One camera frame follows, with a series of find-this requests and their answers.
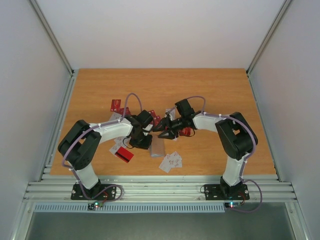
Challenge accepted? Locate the pink leather card holder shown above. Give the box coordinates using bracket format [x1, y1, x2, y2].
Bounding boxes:
[149, 135, 166, 158]

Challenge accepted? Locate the white card under arm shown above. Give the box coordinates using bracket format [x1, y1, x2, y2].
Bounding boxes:
[109, 137, 130, 155]

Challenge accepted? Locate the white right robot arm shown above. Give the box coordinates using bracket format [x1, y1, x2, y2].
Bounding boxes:
[153, 111, 258, 198]

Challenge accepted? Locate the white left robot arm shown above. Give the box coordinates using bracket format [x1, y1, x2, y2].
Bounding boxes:
[57, 112, 154, 199]

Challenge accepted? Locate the red VIP card right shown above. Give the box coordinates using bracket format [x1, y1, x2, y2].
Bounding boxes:
[149, 110, 161, 127]

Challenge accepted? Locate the red VIP card far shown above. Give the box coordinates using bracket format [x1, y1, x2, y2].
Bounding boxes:
[179, 127, 192, 137]

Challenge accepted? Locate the white blossom card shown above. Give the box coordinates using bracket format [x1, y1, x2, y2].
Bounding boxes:
[165, 108, 176, 121]

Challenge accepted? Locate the white card pile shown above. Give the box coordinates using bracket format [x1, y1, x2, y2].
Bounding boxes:
[159, 151, 183, 173]

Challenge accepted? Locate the white VIP card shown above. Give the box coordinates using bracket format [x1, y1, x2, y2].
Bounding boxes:
[109, 112, 122, 121]

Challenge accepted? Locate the red VIP card left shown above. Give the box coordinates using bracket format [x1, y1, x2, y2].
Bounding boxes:
[110, 99, 121, 113]

